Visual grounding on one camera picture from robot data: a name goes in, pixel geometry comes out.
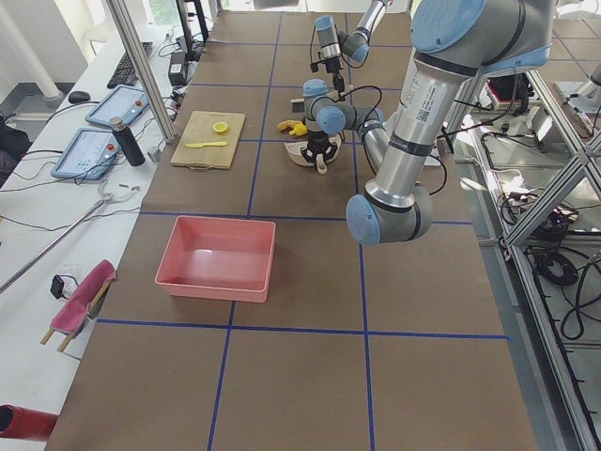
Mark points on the pink cloth on wooden rack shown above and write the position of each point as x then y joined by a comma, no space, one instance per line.
71,318

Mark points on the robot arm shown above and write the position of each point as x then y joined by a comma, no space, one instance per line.
337,46
453,41

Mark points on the white hand brush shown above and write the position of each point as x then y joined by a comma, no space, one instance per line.
297,105

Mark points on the lower blue teach pendant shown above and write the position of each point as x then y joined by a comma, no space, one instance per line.
88,156

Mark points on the small black device with cable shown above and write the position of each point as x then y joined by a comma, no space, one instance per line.
57,287

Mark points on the blue teach pendant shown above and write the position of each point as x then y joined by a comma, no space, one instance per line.
88,156
126,102

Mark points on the yellow lemon slice toy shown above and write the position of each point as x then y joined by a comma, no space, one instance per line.
220,127

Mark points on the black water bottle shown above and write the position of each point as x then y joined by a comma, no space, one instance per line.
125,138

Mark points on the yellow toy corn cob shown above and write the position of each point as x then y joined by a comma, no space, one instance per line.
298,130

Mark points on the black computer mouse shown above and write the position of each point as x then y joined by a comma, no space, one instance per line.
78,96

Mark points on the yellow toy knife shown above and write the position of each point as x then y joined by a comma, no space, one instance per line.
213,144

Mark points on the metal rod on desk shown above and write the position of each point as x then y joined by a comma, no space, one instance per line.
49,247

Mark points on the upper blue teach pendant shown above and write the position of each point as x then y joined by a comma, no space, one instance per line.
126,102

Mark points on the red cylinder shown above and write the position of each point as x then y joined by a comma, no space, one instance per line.
26,424

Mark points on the black keyboard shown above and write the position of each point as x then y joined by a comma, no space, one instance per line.
124,73

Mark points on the bamboo cutting board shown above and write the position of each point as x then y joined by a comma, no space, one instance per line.
198,129

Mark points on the aluminium frame post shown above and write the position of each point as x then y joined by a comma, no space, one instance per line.
134,49

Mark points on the black power adapter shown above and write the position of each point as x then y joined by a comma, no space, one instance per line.
178,69

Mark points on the pink plastic bin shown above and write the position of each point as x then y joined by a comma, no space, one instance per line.
218,258

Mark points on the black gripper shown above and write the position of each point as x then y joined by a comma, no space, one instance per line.
332,64
315,140

